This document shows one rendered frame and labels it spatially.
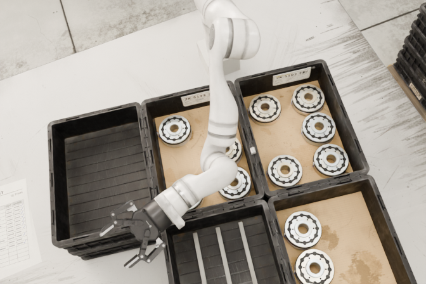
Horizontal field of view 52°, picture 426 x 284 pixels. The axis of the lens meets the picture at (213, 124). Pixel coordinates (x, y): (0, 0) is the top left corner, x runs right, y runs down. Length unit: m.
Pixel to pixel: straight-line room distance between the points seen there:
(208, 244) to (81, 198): 0.42
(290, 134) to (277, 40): 0.49
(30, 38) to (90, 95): 1.34
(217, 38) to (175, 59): 0.79
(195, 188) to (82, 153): 0.56
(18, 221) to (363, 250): 1.11
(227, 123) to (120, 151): 0.53
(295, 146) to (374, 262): 0.40
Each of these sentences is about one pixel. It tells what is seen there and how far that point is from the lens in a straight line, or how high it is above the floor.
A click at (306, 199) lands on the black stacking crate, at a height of 0.87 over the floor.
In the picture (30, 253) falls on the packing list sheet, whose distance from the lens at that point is 1.60.
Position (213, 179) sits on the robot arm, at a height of 1.12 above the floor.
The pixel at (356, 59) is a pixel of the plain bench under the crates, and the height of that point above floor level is 0.70.
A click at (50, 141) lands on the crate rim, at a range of 1.45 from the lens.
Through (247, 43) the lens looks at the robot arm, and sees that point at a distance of 0.98.
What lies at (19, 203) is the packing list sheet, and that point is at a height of 0.70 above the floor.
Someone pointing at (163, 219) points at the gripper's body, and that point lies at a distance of 1.04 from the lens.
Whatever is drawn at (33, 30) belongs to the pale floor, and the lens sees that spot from 3.08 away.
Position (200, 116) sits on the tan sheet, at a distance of 1.45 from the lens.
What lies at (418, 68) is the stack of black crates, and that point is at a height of 0.31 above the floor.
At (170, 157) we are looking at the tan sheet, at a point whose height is 0.83.
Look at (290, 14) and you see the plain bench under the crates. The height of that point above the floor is 0.70.
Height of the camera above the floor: 2.10
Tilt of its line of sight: 62 degrees down
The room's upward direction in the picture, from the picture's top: 11 degrees counter-clockwise
